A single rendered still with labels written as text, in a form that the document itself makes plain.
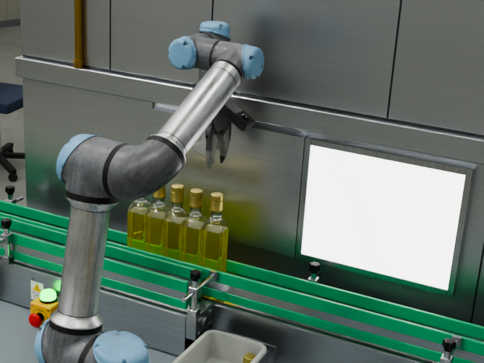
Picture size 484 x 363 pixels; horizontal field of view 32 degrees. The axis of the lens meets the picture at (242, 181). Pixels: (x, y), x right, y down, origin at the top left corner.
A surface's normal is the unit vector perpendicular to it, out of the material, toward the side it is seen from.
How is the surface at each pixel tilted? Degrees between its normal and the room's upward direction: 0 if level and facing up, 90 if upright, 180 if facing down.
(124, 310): 90
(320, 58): 90
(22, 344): 0
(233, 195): 90
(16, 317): 0
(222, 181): 90
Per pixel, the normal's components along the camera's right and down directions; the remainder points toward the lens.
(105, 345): 0.17, -0.90
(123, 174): -0.12, 0.08
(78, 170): -0.49, 0.10
